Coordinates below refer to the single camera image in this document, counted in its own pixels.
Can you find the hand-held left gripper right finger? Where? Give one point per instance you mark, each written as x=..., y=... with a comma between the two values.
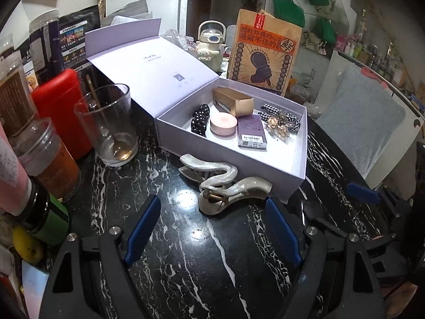
x=284, y=232

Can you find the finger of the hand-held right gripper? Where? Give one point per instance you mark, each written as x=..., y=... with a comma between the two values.
x=325, y=220
x=363, y=192

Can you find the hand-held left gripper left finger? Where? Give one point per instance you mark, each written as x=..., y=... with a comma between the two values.
x=142, y=232

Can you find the pearl white hair claw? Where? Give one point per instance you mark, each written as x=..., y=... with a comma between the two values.
x=219, y=179

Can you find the black white gingham scrunchie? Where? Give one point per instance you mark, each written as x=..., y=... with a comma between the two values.
x=292, y=121

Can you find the black polka dot scrunchie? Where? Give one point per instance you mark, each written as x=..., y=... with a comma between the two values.
x=200, y=119

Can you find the gold box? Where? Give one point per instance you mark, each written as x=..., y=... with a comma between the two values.
x=232, y=101

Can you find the lavender gift box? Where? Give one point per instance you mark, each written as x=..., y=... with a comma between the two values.
x=149, y=63

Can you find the blue-grey cushion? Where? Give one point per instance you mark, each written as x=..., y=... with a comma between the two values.
x=362, y=119

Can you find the green jar black lid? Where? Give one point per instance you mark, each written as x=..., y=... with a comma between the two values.
x=49, y=216

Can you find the small purple box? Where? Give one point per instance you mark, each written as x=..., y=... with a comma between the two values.
x=252, y=131

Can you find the orange-filled clear jar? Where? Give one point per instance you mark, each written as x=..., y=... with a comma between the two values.
x=53, y=166

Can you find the yellow lemon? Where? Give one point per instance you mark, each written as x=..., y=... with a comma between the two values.
x=28, y=244

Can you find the clear glass cup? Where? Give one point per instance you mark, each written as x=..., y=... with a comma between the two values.
x=99, y=119

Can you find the pink round case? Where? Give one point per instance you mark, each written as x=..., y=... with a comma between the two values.
x=223, y=124

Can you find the white board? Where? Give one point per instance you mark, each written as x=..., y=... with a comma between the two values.
x=338, y=63

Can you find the row of small bottles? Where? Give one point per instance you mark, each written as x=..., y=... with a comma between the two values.
x=368, y=53

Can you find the pink tube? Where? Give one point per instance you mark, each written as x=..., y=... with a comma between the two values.
x=11, y=172

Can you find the red canister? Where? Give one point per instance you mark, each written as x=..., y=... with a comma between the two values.
x=59, y=106

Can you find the printed brown paper bag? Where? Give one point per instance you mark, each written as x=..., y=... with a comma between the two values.
x=262, y=56

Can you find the brown-filled clear jar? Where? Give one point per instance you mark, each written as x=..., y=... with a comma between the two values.
x=15, y=86

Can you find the cream pig kettle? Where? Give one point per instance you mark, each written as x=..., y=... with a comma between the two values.
x=211, y=50

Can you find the black menu stand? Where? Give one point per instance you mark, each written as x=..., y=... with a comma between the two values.
x=79, y=36

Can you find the dark purple canister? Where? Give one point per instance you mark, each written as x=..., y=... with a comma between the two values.
x=46, y=43

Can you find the white refrigerator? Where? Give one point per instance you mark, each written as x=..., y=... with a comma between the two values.
x=166, y=6

